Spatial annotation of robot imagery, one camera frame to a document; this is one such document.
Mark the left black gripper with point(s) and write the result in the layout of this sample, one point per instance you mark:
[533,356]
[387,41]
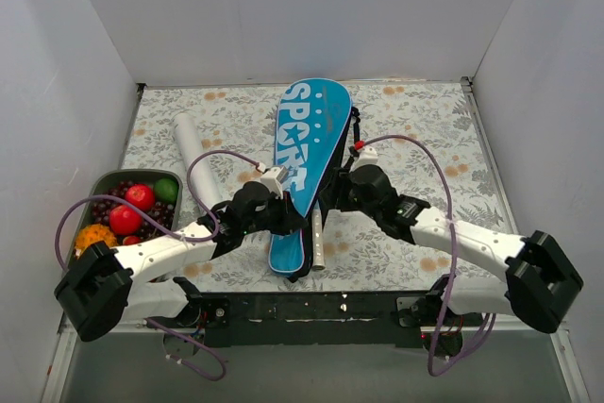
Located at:
[290,213]

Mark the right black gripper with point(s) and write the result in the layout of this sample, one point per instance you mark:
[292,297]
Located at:
[341,189]

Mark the blue badminton racket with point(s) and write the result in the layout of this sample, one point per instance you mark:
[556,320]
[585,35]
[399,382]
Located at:
[318,254]

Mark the blue racket bag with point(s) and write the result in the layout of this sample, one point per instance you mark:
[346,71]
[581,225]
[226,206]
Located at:
[313,118]

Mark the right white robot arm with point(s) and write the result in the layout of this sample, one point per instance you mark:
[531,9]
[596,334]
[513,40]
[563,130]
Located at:
[531,277]

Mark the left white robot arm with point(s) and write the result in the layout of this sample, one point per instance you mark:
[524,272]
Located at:
[107,285]

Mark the floral tablecloth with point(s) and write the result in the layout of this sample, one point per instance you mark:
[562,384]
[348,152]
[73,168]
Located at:
[427,143]

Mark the green lime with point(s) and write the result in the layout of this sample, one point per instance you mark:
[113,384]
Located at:
[166,190]

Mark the dark grape bunch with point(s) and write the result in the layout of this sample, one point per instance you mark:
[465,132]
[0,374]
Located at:
[162,213]

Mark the red apple upper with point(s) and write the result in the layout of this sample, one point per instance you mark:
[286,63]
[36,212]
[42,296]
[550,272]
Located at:
[141,196]

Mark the red apple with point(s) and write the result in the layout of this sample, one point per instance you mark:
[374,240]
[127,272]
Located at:
[141,196]
[124,221]

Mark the small red-yellow fruit bunch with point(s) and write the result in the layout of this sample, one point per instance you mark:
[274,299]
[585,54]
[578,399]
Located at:
[130,240]

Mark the red apple lower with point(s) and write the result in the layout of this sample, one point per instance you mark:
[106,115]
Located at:
[124,221]

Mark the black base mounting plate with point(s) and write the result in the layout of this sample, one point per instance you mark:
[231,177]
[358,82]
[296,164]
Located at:
[399,318]

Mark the orange flower decoration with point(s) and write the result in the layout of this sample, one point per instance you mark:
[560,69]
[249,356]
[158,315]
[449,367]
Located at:
[91,234]

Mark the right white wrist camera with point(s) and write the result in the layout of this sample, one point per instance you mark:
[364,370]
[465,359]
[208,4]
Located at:
[362,155]

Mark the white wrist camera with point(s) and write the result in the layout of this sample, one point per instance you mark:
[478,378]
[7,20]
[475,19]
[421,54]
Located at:
[273,178]
[362,155]

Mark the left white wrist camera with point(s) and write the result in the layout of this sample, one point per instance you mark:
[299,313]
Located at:
[273,178]

